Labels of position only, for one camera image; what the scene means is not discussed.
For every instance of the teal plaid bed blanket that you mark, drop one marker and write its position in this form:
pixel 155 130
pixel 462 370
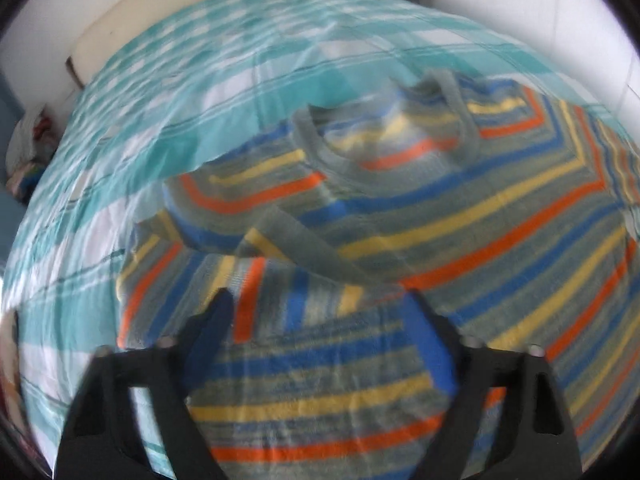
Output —
pixel 150 110

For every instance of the cream padded headboard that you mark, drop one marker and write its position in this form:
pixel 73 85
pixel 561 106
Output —
pixel 150 10

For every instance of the pile of mixed clothes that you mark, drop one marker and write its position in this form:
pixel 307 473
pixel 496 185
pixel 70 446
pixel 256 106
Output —
pixel 31 155

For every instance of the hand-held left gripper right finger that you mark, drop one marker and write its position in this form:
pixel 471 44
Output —
pixel 440 360

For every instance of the striped knit sweater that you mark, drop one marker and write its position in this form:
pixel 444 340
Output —
pixel 425 220

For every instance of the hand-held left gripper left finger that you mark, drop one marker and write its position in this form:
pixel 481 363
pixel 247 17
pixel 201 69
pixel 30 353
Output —
pixel 214 327

